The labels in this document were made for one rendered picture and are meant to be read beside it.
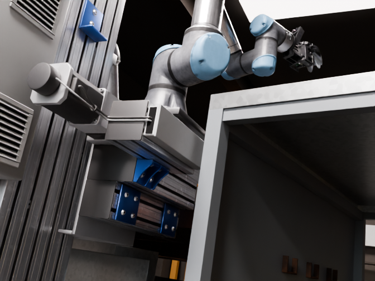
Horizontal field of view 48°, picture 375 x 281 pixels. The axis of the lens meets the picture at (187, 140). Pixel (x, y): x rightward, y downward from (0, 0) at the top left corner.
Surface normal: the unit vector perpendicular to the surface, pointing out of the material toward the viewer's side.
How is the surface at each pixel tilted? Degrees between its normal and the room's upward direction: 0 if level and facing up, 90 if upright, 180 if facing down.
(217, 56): 97
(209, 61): 96
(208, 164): 90
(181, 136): 90
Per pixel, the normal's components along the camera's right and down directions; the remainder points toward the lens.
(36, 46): 0.90, 0.01
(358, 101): -0.58, -0.32
